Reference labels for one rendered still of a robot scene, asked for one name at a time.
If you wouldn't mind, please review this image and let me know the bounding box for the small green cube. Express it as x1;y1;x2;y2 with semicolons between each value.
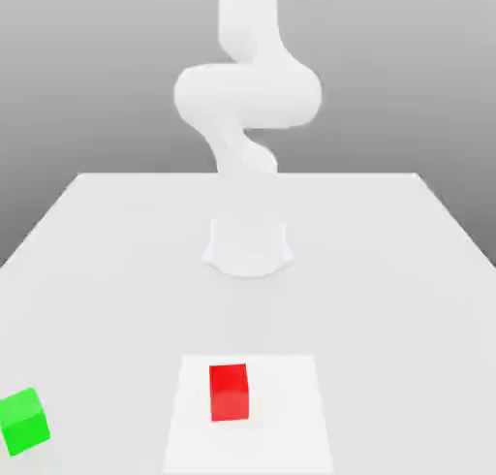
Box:
0;386;52;459

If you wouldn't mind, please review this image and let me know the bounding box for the small red cube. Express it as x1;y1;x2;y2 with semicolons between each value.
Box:
208;363;251;423

